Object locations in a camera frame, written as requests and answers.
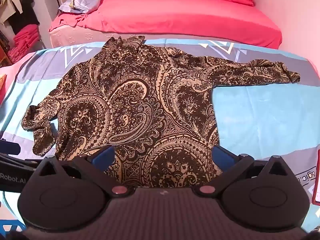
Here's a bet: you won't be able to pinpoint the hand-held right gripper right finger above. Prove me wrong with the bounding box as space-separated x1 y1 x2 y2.
191 146 284 198

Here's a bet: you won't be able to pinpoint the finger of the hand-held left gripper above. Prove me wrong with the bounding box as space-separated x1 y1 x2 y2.
0 153 38 172

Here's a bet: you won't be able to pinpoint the pink under sheet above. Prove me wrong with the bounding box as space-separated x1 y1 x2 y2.
0 52 34 105

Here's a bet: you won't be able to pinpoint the white embossed mattress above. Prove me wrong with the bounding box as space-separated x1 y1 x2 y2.
49 27 147 48

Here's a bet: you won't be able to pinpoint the brown paisley shirt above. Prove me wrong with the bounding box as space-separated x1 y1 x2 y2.
21 35 301 188

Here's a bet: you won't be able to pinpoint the blue patterned blanket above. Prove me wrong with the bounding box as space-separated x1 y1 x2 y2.
0 39 320 232

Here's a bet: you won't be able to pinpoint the blue plastic object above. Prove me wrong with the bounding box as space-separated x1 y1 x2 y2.
0 219 27 233

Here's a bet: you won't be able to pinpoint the hanging clothes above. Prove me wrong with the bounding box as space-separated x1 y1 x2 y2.
0 0 40 33

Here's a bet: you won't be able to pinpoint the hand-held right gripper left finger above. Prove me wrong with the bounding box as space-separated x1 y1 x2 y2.
37 146 134 198

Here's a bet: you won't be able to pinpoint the blue grey crumpled cloth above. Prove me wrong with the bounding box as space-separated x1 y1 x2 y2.
58 0 102 15

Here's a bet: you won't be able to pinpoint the bed with pink sheet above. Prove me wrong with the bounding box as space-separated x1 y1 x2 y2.
49 0 283 50

